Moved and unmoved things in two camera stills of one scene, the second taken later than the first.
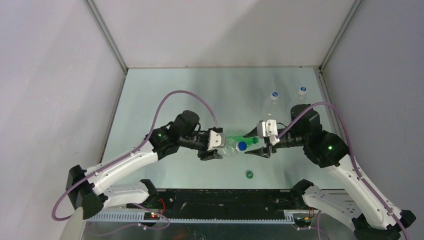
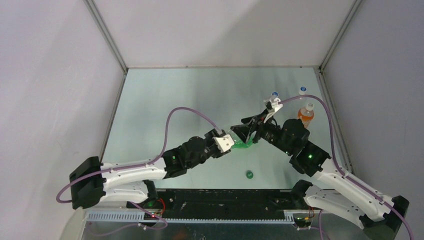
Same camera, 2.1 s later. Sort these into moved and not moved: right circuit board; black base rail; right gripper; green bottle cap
Moved: right gripper
Not moved: black base rail; right circuit board; green bottle cap
